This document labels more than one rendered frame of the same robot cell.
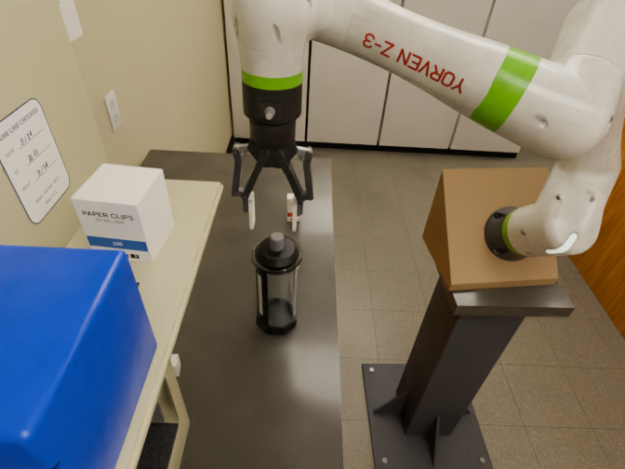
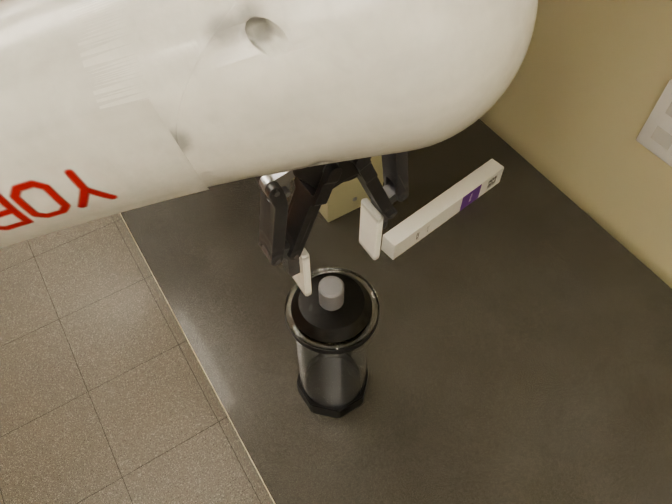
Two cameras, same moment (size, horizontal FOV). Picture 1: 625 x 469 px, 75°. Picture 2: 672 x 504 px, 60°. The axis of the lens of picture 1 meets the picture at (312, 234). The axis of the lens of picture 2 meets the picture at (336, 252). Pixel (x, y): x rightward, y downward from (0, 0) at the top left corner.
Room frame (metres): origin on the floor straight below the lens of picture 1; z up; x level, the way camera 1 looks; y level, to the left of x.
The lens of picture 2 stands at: (0.91, -0.09, 1.74)
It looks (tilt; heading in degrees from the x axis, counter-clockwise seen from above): 55 degrees down; 150
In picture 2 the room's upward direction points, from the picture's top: straight up
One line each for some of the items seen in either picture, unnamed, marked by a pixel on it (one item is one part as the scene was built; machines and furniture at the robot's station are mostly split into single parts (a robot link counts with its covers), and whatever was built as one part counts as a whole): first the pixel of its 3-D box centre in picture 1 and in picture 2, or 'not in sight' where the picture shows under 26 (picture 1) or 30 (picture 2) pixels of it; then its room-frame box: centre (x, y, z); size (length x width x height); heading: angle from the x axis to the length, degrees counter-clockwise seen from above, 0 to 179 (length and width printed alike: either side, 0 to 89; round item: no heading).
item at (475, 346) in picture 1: (448, 356); not in sight; (0.87, -0.54, 0.45); 0.48 x 0.48 x 0.90; 4
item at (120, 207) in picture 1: (127, 213); not in sight; (0.26, 0.15, 1.54); 0.05 x 0.05 x 0.06; 87
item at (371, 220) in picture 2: (251, 210); (370, 230); (0.61, 0.12, 1.27); 0.03 x 0.01 x 0.07; 2
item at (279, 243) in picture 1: (277, 247); (331, 301); (0.62, 0.07, 1.18); 0.09 x 0.09 x 0.07
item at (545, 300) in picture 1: (492, 268); not in sight; (0.87, -0.54, 0.92); 0.32 x 0.32 x 0.04; 4
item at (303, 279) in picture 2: (294, 213); (299, 266); (0.62, 0.04, 1.27); 0.03 x 0.01 x 0.07; 2
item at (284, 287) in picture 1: (276, 286); (332, 348); (0.62, 0.07, 1.06); 0.11 x 0.11 x 0.21
